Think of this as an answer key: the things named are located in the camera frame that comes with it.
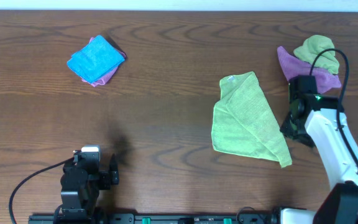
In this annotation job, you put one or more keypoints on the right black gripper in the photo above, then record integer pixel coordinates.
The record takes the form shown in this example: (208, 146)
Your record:
(286, 130)

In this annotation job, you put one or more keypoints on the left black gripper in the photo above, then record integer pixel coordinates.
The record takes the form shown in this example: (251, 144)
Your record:
(111, 176)

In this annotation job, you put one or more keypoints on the large green microfiber cloth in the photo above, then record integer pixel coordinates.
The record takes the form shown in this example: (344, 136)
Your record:
(244, 124)

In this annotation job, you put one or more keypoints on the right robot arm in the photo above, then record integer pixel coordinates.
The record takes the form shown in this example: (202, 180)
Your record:
(314, 120)

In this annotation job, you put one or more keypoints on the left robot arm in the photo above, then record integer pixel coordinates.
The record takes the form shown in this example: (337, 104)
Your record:
(81, 183)

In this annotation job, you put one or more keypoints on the crumpled purple cloth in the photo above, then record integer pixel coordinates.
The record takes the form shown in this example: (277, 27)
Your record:
(293, 67)

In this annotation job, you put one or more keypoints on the crumpled green cloth top right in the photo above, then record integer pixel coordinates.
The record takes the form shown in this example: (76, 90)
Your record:
(310, 49)

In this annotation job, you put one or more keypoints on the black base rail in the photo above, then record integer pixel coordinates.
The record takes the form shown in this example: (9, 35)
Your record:
(128, 218)

